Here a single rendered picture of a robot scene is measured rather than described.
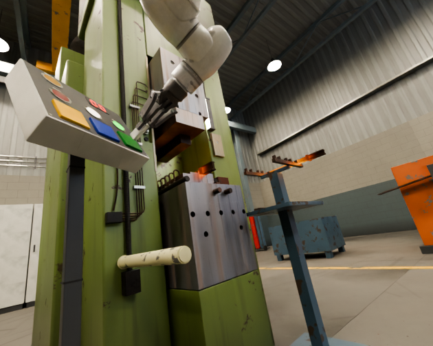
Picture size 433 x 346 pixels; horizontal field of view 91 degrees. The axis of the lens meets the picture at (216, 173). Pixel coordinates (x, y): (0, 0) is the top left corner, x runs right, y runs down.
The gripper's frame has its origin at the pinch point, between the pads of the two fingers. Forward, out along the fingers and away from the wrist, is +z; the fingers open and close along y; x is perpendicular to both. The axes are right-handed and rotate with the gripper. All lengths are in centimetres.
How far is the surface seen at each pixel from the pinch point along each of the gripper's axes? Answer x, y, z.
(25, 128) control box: -2.4, -26.9, 12.3
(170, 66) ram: 56, 36, -26
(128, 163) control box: -5.6, 0.8, 10.1
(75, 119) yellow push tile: -3.0, -20.0, 4.8
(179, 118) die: 25.0, 37.6, -9.2
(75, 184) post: -6.7, -10.3, 22.1
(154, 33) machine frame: 98, 42, -36
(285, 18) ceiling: 456, 556, -444
